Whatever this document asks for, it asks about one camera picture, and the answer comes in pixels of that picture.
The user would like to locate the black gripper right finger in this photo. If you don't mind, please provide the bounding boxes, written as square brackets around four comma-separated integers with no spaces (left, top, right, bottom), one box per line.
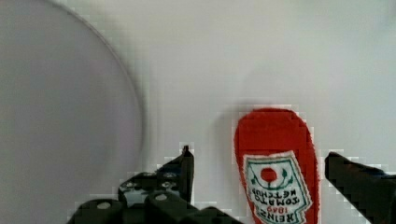
[325,152,396,224]

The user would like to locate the red plush ketchup bottle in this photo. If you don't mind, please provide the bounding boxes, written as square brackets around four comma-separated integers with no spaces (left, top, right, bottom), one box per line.
[233,108,319,224]

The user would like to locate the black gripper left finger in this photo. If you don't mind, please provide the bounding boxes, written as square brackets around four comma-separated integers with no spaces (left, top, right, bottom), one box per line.
[118,146,194,205]

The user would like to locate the grey round plate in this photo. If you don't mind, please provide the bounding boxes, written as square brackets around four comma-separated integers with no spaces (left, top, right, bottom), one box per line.
[0,0,142,224]

